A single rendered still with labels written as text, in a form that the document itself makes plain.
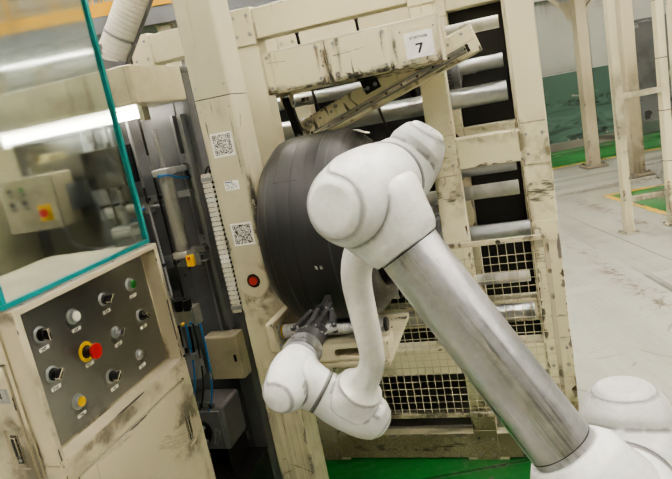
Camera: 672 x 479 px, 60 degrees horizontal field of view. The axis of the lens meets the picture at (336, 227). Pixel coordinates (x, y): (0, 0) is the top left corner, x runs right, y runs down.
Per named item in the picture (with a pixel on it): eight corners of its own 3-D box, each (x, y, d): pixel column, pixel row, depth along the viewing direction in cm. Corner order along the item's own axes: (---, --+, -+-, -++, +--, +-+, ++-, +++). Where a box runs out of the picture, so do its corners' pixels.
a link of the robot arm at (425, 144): (369, 184, 115) (335, 199, 104) (411, 103, 106) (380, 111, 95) (423, 221, 111) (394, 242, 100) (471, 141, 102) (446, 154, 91)
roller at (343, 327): (281, 321, 186) (285, 333, 188) (277, 329, 182) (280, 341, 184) (387, 313, 176) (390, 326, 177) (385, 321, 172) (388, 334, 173)
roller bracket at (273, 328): (270, 354, 181) (264, 325, 179) (309, 307, 219) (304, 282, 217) (280, 353, 180) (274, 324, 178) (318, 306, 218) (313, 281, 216)
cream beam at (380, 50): (267, 96, 200) (258, 53, 197) (292, 94, 223) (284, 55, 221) (444, 60, 182) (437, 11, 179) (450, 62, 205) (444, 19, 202)
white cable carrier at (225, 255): (232, 313, 196) (200, 174, 187) (238, 307, 201) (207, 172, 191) (244, 312, 195) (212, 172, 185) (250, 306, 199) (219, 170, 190)
